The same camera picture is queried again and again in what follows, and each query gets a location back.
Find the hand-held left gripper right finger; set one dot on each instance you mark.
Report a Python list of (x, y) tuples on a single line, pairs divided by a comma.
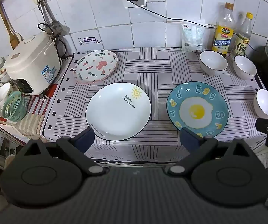
[(190, 140)]

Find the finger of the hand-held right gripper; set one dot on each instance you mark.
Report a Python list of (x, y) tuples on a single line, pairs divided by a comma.
[(263, 124)]

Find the blue fried egg plate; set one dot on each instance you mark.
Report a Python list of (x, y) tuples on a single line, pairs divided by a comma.
[(195, 109)]

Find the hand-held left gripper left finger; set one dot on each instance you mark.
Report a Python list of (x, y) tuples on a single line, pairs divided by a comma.
[(87, 138)]

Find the yellow label cooking wine bottle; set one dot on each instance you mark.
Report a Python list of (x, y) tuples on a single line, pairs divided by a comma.
[(222, 37)]

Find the green plastic basket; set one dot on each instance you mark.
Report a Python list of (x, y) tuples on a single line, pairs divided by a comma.
[(13, 106)]

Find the cream rice cooker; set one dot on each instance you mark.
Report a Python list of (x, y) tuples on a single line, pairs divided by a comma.
[(31, 60)]

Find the black wok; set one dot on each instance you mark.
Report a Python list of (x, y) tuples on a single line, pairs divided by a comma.
[(258, 58)]

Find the white sun print plate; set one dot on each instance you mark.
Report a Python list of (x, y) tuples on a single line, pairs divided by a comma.
[(115, 114)]

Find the wooden spatula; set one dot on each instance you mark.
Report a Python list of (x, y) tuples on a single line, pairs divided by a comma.
[(9, 30)]

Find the hanging metal ladle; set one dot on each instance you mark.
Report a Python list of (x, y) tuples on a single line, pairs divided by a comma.
[(45, 11)]

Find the white ribbed bowl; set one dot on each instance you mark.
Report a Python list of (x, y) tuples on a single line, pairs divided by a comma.
[(265, 103), (213, 61), (244, 66)]

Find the striped white tablecloth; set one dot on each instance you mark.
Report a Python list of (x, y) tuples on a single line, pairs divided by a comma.
[(157, 74)]

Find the beige striped towel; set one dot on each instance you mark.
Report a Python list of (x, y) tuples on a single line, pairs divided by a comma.
[(30, 124)]

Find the white salt bag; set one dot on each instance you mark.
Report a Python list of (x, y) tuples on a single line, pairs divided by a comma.
[(192, 36)]

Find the clear vinegar bottle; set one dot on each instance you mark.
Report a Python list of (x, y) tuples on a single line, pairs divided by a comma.
[(241, 42)]

